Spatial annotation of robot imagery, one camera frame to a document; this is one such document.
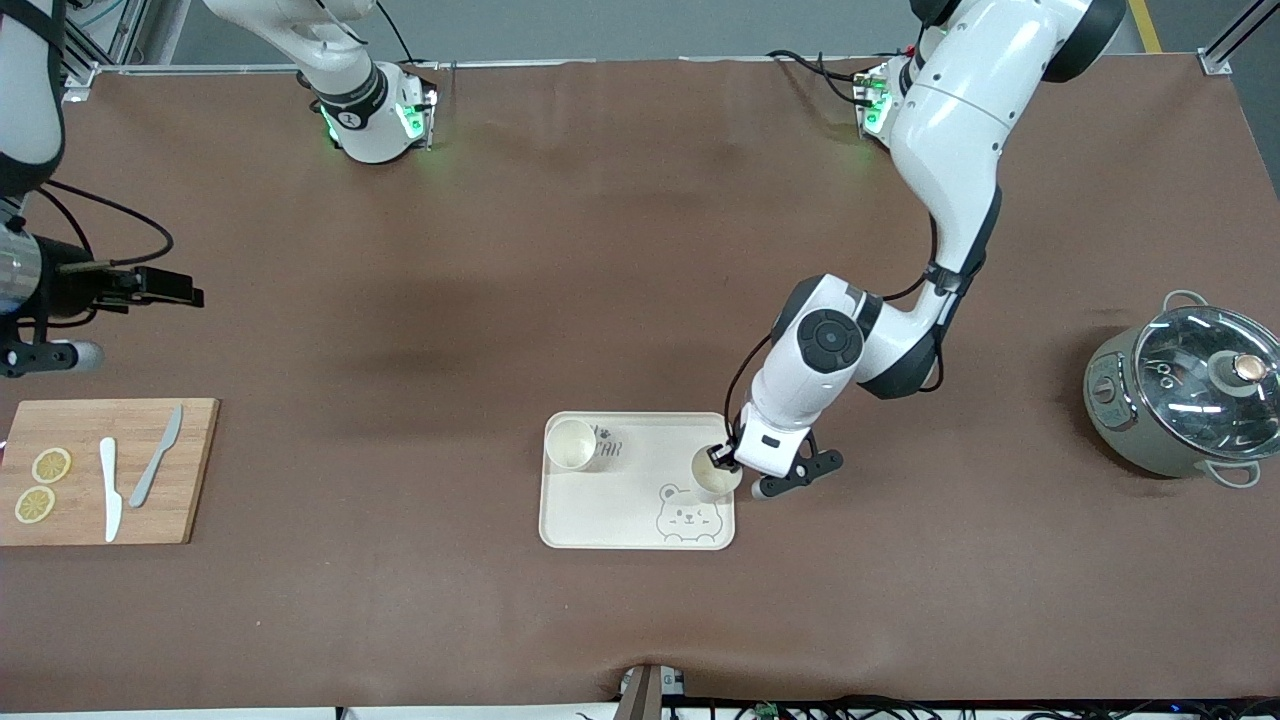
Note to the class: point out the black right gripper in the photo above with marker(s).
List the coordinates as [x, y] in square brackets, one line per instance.
[72, 287]

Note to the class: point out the white IKEA cup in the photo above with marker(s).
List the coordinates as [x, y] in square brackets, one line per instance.
[570, 445]
[712, 482]

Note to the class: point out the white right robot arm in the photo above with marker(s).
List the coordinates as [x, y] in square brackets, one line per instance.
[360, 110]

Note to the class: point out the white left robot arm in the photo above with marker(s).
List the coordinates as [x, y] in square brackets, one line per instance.
[950, 130]

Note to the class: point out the white bear print tray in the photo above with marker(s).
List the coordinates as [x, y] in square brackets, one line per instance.
[630, 500]

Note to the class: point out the grey plastic knife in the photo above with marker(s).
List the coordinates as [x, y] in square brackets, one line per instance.
[150, 470]

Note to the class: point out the white plastic knife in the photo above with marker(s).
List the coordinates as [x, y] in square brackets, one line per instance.
[110, 490]

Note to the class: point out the yellow lemon slice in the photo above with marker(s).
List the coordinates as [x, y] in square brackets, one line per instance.
[35, 504]
[51, 465]

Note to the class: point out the wooden cutting board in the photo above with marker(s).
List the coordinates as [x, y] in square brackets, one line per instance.
[150, 520]

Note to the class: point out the brown table mat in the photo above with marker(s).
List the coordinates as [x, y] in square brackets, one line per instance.
[600, 250]

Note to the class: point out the aluminium frame profile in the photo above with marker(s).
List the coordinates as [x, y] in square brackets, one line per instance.
[110, 40]
[1225, 50]

